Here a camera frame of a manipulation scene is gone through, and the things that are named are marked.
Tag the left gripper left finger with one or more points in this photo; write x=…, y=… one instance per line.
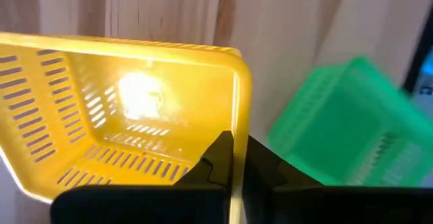
x=152, y=207

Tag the yellow slotted plastic basket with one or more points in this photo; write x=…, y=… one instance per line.
x=169, y=99

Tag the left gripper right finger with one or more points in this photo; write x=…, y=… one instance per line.
x=321, y=207

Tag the green slotted plastic basket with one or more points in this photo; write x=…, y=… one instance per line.
x=338, y=132

